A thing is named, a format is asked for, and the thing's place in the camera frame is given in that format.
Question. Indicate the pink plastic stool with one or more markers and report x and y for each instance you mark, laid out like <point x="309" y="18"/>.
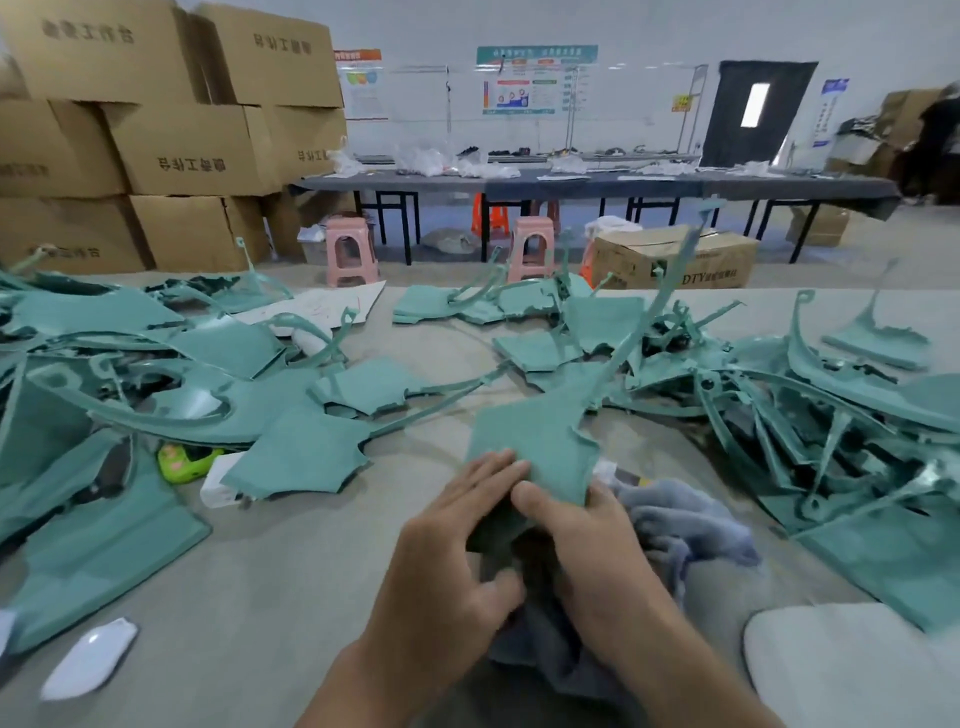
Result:
<point x="531" y="245"/>
<point x="351" y="248"/>

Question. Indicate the brown cardboard box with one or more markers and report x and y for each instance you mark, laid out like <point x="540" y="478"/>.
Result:
<point x="672" y="258"/>

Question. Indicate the pile of green plastic parts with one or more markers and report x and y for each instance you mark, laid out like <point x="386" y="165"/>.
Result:
<point x="150" y="405"/>

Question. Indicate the person's right forearm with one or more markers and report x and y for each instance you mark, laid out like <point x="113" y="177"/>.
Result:
<point x="690" y="690"/>

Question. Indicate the stack of brown cardboard boxes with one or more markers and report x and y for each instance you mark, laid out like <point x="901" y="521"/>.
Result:
<point x="165" y="143"/>

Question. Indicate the orange object under table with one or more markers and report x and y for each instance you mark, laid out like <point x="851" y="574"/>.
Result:
<point x="491" y="213"/>

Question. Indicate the long grey work table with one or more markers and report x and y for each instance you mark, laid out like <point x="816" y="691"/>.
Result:
<point x="615" y="185"/>

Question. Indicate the heap of clear plastic bags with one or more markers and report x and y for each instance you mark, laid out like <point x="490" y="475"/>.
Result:
<point x="428" y="159"/>

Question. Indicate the green and yellow gadget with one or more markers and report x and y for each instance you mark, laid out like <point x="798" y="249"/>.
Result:
<point x="183" y="462"/>

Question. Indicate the white power adapter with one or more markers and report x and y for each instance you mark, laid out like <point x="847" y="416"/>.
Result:
<point x="222" y="483"/>

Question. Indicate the white paper sheet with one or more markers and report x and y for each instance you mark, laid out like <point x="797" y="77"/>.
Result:
<point x="315" y="305"/>

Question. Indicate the person's left hand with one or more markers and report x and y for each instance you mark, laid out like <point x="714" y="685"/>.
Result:
<point x="435" y="600"/>

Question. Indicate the grey-blue wiping cloth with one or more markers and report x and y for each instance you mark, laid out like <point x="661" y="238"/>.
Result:
<point x="675" y="525"/>

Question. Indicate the dark door with window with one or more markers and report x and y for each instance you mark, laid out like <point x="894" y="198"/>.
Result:
<point x="758" y="117"/>

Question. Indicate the person's right hand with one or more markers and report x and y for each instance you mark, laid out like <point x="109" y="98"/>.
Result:
<point x="593" y="570"/>

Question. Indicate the white oval plastic piece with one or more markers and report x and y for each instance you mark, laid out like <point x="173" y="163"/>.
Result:
<point x="87" y="660"/>

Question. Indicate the colourful wall poster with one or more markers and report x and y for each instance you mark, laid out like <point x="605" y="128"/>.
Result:
<point x="522" y="90"/>

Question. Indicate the single green plastic part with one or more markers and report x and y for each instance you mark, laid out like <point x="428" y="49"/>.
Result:
<point x="548" y="428"/>

